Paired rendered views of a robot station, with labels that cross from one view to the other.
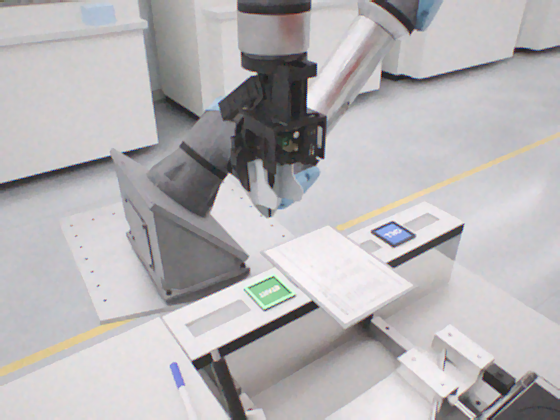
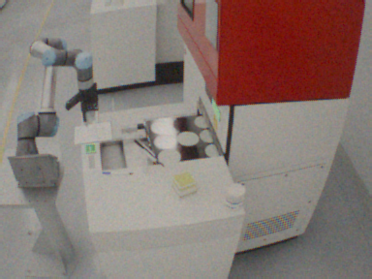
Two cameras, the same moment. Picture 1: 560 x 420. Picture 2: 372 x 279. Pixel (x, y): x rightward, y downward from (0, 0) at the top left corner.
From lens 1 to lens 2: 1.38 m
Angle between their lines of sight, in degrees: 54
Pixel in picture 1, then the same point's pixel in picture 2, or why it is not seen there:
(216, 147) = (32, 130)
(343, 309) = (108, 137)
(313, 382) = (108, 166)
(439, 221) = not seen: hidden behind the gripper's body
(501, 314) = (118, 117)
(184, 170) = (30, 144)
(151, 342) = (91, 175)
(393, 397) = (130, 147)
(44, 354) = not seen: outside the picture
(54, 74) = not seen: outside the picture
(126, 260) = (30, 191)
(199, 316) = (88, 165)
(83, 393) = (99, 191)
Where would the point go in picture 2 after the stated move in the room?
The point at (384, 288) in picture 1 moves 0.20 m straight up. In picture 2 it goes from (107, 127) to (104, 92)
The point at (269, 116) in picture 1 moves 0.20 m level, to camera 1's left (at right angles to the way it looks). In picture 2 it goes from (90, 99) to (64, 127)
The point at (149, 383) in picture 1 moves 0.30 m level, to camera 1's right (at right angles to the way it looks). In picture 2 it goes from (104, 179) to (136, 137)
